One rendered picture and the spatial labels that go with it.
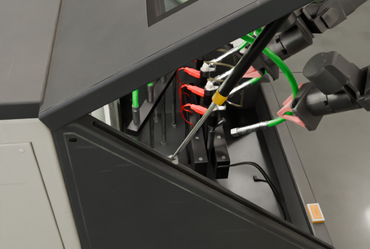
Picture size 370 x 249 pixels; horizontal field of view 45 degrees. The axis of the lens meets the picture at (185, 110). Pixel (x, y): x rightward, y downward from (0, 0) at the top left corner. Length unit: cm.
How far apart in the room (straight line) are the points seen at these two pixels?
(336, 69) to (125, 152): 39
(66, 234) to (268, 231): 41
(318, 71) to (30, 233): 61
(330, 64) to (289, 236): 39
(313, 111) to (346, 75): 13
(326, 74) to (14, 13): 56
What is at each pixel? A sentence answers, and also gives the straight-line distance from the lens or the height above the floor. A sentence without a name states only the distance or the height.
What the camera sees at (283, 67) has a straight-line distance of 93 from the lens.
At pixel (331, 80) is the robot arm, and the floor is 141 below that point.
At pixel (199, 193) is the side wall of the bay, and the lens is 81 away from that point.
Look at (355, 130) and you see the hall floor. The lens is 289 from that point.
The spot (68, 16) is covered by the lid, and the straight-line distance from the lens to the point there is 80.
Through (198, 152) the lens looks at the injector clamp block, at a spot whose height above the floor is 98.
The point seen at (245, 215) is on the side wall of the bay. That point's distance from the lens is 90.
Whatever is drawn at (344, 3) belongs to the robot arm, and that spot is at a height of 143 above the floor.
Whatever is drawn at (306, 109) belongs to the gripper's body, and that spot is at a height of 131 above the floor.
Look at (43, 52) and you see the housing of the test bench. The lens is 73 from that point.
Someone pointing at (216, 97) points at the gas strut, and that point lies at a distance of 68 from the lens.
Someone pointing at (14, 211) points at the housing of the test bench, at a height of 124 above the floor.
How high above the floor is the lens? 192
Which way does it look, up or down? 43 degrees down
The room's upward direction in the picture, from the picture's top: 2 degrees clockwise
